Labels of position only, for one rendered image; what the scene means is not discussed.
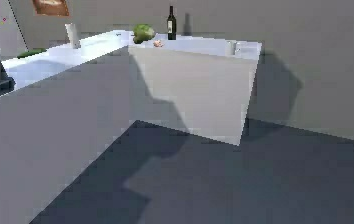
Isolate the framed brown picture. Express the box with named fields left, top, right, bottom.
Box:
left=31, top=0, right=71, bottom=18

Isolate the flat green item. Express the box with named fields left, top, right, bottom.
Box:
left=16, top=48, right=48, bottom=59

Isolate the grey kitchen counter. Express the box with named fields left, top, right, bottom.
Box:
left=0, top=29, right=263, bottom=224

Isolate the green lettuce head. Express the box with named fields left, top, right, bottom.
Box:
left=132, top=23, right=156, bottom=45

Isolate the white paper towel roll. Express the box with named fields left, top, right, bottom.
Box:
left=64, top=22, right=82, bottom=50

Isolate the white mug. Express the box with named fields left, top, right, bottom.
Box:
left=226, top=40, right=242, bottom=57

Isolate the dark wine bottle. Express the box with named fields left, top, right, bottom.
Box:
left=166, top=5, right=178, bottom=41

